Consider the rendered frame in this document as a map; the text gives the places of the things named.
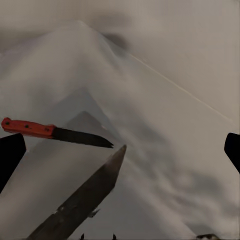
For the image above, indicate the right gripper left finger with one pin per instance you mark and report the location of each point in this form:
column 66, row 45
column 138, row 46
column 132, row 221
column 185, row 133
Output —
column 12, row 149

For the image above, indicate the parer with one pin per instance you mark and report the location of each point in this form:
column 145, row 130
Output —
column 52, row 131

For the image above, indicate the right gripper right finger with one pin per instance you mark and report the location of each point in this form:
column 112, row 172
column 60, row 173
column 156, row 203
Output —
column 232, row 149

